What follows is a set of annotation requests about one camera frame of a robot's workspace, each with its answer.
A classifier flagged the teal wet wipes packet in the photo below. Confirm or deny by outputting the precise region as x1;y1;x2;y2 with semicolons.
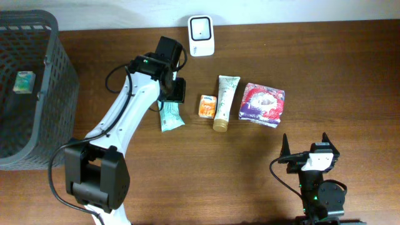
157;101;185;133

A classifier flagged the white tube with gold cap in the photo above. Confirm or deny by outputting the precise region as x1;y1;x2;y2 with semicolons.
213;75;241;133

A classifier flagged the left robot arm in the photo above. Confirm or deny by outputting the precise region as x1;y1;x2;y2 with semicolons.
60;36;187;224

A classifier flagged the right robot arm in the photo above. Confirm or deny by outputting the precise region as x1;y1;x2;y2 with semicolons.
269;132;364;225

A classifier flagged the pink purple tissue pack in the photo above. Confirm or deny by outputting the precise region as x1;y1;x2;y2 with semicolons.
239;83;285;128

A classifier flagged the grey plastic mesh basket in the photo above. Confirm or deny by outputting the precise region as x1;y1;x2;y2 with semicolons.
1;10;79;171

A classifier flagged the small green tissue packet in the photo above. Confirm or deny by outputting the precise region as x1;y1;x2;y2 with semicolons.
12;71;36;94

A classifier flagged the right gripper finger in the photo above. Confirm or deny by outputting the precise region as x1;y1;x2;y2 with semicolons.
322;132;331;144
279;133;291;158

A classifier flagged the white barcode scanner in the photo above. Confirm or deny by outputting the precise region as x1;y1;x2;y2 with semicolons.
187;15;215;57

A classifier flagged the small orange tissue packet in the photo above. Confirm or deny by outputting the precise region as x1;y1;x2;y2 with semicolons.
198;95;217;119

